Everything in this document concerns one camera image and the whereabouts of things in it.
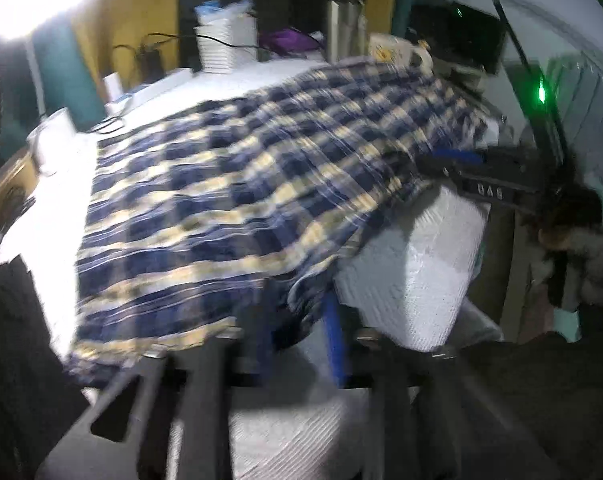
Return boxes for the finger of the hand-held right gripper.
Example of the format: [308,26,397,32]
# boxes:
[421,165,477,193]
[416,149,487,168]

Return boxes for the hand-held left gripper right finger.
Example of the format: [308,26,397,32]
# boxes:
[321,290,562,480]

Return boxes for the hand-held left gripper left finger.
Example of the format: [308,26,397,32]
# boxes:
[36,310,282,480]

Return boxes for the blue yellow plaid pants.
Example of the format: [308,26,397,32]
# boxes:
[66,57,492,391]

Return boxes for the black computer monitor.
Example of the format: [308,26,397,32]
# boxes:
[411,5,505,73]

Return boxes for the cream cartoon mug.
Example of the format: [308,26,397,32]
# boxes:
[369,32,435,71]

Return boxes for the stainless steel tumbler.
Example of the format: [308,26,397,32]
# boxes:
[325,0,368,63]

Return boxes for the purple cloth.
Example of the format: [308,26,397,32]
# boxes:
[258,29,317,56]

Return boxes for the black cloth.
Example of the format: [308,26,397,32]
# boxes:
[0,255,92,480]

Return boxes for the white perforated plastic basket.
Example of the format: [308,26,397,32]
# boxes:
[195,15,259,73]

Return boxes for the blue tissue packet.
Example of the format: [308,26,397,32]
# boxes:
[194,0,254,26]

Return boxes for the white power strip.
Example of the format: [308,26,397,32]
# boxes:
[106,67,194,113]

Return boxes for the brown lidded food container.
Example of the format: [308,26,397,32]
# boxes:
[0,147,39,221]

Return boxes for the white plug charger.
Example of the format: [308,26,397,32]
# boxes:
[104,72,124,101]

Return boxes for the black power adapter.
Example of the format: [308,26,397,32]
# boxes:
[136,47,164,81]

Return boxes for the white desk lamp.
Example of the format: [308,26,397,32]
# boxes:
[0,0,94,176]

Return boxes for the black lamp cable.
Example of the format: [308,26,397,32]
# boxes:
[88,105,132,133]

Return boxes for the black adapter cable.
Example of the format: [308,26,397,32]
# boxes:
[114,32,262,56]

